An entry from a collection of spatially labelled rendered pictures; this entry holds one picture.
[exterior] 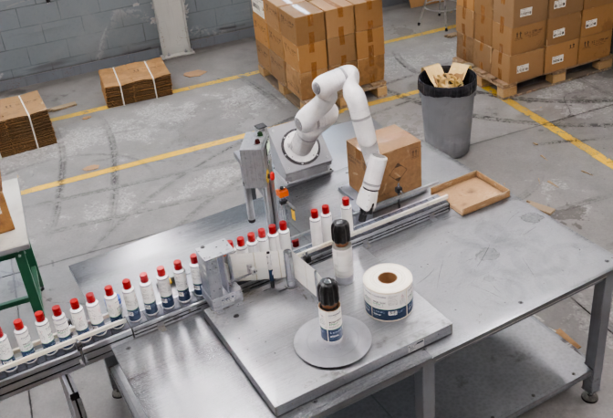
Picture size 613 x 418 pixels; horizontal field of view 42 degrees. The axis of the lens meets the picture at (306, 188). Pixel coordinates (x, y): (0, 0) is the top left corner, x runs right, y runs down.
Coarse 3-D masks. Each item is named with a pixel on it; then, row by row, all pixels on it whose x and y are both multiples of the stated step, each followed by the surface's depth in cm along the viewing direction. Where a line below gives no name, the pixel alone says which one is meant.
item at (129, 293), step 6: (126, 282) 324; (126, 288) 325; (132, 288) 327; (126, 294) 325; (132, 294) 327; (126, 300) 327; (132, 300) 328; (126, 306) 330; (132, 306) 329; (138, 306) 331; (132, 312) 330; (138, 312) 332; (132, 318) 332; (138, 318) 333
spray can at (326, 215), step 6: (324, 204) 362; (324, 210) 361; (324, 216) 361; (330, 216) 362; (324, 222) 363; (330, 222) 364; (324, 228) 365; (330, 228) 365; (324, 234) 366; (330, 234) 366; (324, 240) 369
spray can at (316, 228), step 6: (312, 210) 359; (312, 216) 359; (318, 216) 361; (312, 222) 359; (318, 222) 360; (312, 228) 361; (318, 228) 361; (312, 234) 363; (318, 234) 363; (312, 240) 365; (318, 240) 364; (312, 246) 368
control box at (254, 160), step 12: (252, 132) 344; (264, 132) 343; (252, 144) 334; (264, 144) 335; (240, 156) 333; (252, 156) 332; (264, 156) 333; (252, 168) 335; (264, 168) 335; (252, 180) 338; (264, 180) 338
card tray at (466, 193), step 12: (456, 180) 415; (468, 180) 418; (480, 180) 417; (492, 180) 410; (432, 192) 410; (444, 192) 410; (456, 192) 409; (468, 192) 408; (480, 192) 407; (492, 192) 406; (504, 192) 398; (456, 204) 399; (468, 204) 398; (480, 204) 393
